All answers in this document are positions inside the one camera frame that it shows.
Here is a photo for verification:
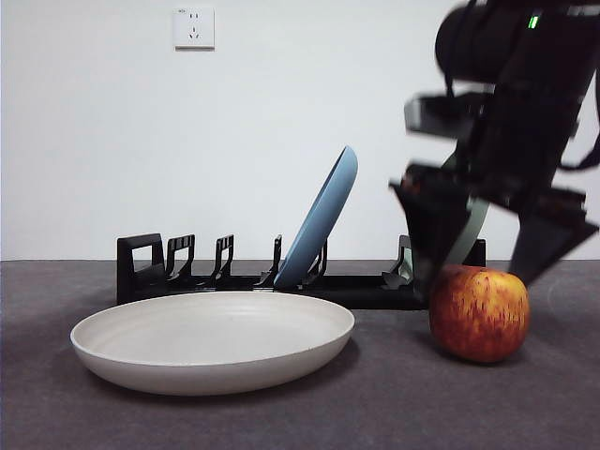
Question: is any red yellow apple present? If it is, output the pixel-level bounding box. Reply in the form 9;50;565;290
428;263;531;365

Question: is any cream yellow round plate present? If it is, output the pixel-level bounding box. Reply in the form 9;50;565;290
69;291;356;397

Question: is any green round plate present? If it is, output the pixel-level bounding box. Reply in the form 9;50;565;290
403;154;489;282

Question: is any black plate rack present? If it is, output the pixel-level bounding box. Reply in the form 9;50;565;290
115;232;487;311

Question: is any blue round plate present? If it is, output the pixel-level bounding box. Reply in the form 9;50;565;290
273;144;359;287

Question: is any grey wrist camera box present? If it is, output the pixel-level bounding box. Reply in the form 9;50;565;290
403;93;488;138

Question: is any white wall socket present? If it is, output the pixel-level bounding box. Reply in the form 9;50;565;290
173;7;216;52

